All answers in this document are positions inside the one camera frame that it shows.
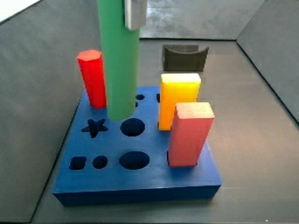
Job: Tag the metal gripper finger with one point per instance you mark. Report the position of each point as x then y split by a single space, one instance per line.
134 14

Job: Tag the green oval cylinder peg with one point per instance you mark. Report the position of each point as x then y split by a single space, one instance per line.
120 49

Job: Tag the black curved fixture cradle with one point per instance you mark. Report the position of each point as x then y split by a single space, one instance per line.
182 58

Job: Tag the red hexagonal peg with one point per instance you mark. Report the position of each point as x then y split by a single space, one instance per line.
92 74

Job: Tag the yellow rectangular peg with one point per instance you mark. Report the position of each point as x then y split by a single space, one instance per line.
180 87

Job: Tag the pink square peg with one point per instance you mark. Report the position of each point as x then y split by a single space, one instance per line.
190 126

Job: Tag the blue shape sorter block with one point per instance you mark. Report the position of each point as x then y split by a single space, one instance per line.
113 161

